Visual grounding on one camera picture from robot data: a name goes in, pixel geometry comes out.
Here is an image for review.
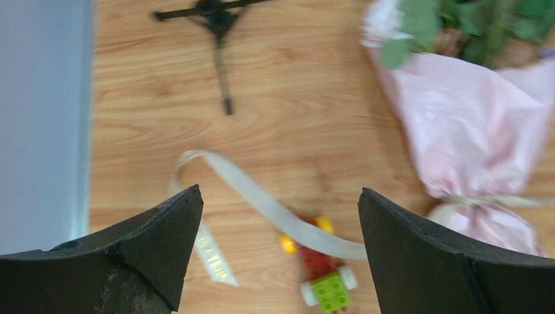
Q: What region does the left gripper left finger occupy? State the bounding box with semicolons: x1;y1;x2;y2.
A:
1;185;204;313

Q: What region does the pink flower bouquet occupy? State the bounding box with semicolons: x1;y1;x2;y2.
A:
359;0;555;258

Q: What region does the toy brick car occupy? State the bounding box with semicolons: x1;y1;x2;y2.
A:
280;234;358;313

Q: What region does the cream printed ribbon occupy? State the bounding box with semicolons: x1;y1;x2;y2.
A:
170;149;555;288

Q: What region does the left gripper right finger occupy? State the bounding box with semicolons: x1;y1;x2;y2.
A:
358;188;554;314

